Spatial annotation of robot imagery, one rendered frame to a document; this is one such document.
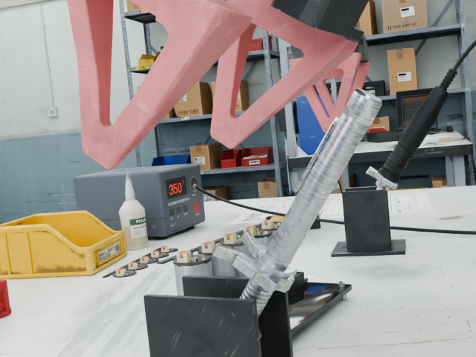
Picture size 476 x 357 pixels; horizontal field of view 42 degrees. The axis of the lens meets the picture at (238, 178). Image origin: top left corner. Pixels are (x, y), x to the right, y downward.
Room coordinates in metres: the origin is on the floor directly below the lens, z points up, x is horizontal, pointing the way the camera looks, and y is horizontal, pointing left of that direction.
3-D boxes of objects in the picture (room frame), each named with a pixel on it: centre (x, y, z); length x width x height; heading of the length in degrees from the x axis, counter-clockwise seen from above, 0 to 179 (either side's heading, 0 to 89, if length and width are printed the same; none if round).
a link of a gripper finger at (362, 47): (0.69, -0.12, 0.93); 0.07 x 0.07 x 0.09; 73
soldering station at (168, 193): (0.90, 0.15, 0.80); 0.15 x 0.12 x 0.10; 64
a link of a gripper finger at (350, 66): (0.62, -0.10, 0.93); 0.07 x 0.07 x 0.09; 73
